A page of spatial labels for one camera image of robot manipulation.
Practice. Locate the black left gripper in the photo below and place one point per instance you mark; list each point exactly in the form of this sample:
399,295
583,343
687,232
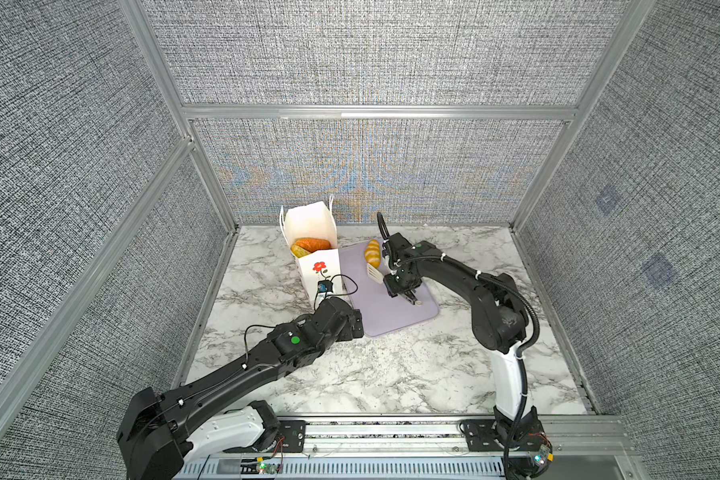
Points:
350,333

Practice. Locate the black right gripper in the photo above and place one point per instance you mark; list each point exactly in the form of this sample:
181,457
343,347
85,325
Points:
392,289

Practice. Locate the small golden bread roll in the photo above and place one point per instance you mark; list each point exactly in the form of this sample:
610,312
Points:
372,254

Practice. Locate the striped croissant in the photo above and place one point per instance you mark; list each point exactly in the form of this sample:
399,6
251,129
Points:
298,251

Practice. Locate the orange triangular pastry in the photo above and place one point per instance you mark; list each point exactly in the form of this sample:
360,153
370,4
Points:
314,244

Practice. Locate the white steel food tongs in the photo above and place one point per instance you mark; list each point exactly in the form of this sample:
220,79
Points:
392,284

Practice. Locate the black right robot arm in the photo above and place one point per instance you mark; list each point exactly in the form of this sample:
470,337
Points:
502,320

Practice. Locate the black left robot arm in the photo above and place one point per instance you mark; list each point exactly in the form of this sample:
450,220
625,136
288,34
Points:
228,384

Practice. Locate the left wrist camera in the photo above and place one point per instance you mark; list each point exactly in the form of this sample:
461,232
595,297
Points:
324,288

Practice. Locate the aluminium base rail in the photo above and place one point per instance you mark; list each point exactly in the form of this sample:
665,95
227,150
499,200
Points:
240,445

